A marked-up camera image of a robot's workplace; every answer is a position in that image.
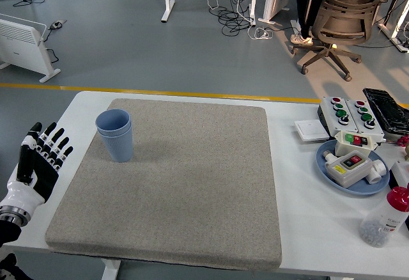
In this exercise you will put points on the grey floor power strip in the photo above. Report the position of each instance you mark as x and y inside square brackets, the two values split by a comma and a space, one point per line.
[57, 24]

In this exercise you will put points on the person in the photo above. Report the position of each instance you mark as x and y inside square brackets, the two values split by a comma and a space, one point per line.
[306, 8]

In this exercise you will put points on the white green-red switch box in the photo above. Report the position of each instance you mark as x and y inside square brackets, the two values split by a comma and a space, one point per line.
[345, 147]

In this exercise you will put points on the white wall switch plate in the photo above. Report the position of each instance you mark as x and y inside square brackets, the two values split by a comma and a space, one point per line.
[310, 130]

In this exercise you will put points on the grey-brown mat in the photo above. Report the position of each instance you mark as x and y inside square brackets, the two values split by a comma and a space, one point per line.
[207, 181]

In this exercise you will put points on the white desk leg frame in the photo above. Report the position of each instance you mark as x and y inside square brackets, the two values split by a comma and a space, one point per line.
[388, 30]

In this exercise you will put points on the clear bottle red cap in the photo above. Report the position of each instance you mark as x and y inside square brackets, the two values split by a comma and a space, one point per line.
[383, 219]

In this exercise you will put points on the grey red-button switch box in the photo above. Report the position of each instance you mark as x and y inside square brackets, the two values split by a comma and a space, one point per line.
[351, 174]

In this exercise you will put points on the black plastic tray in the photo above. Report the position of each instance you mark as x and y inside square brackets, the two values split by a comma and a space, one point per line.
[388, 110]

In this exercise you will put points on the blue plate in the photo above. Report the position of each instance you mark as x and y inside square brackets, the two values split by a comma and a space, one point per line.
[361, 190]

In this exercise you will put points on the white table leg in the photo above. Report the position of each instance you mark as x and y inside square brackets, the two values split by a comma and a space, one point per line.
[110, 270]

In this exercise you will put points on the white four-button control box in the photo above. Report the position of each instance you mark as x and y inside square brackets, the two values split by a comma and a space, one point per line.
[332, 117]
[358, 120]

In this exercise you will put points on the red small object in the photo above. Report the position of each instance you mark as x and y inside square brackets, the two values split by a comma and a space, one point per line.
[405, 141]

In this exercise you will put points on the olive small object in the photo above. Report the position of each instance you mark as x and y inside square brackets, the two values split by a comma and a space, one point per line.
[406, 154]

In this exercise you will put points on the blue ribbed plastic cup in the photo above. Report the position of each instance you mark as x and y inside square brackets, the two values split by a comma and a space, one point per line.
[112, 121]
[118, 149]

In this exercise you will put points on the white pipe fitting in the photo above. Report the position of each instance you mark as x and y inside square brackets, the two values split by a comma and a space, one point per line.
[377, 173]

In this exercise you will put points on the large white panel heater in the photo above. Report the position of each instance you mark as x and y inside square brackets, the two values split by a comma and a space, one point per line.
[22, 46]

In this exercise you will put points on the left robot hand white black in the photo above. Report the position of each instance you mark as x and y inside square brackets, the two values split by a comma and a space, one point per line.
[41, 174]

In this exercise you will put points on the beige mesh office chair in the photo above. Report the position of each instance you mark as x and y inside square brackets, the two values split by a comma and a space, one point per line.
[345, 21]

